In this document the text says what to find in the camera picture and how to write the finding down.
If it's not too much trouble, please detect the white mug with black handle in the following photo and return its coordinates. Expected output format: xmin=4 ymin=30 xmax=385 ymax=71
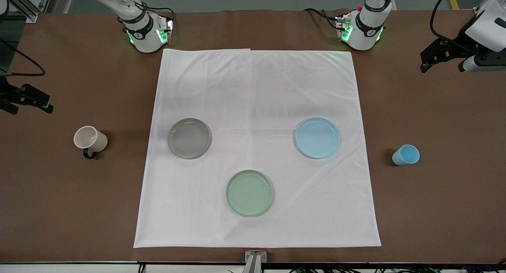
xmin=74 ymin=125 xmax=108 ymax=159

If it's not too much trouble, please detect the blue cup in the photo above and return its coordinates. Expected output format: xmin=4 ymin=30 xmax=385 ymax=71
xmin=392 ymin=144 xmax=421 ymax=167

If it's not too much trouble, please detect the blue plate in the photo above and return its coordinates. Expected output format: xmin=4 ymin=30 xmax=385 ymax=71
xmin=295 ymin=117 xmax=341 ymax=159

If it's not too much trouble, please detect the gray plate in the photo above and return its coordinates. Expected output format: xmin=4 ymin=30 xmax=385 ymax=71
xmin=167 ymin=118 xmax=211 ymax=159

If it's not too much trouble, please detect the green plate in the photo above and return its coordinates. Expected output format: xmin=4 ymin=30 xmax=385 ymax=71
xmin=226 ymin=169 xmax=274 ymax=218

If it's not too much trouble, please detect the white cloth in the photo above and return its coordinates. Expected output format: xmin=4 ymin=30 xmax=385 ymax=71
xmin=133 ymin=48 xmax=382 ymax=249

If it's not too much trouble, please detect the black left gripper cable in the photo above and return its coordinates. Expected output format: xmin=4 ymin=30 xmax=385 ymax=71
xmin=430 ymin=0 xmax=477 ymax=48

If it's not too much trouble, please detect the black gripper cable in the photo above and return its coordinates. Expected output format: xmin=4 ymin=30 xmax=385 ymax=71
xmin=430 ymin=0 xmax=477 ymax=48
xmin=0 ymin=39 xmax=46 ymax=77

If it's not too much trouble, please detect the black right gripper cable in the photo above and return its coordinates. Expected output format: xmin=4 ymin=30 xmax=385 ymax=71
xmin=0 ymin=39 xmax=46 ymax=77

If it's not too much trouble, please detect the aluminium frame profile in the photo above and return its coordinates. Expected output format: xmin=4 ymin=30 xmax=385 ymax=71
xmin=6 ymin=0 xmax=54 ymax=23

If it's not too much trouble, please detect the black left arm base cable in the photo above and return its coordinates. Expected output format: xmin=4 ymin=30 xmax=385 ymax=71
xmin=303 ymin=8 xmax=343 ymax=30

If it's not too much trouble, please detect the black arm base cable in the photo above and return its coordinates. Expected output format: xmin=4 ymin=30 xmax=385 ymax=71
xmin=303 ymin=8 xmax=343 ymax=30
xmin=117 ymin=0 xmax=176 ymax=28

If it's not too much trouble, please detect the black right arm base cable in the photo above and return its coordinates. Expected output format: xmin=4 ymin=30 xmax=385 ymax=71
xmin=117 ymin=0 xmax=176 ymax=28

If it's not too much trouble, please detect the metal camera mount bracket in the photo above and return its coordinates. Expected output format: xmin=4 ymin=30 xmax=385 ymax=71
xmin=244 ymin=250 xmax=268 ymax=273

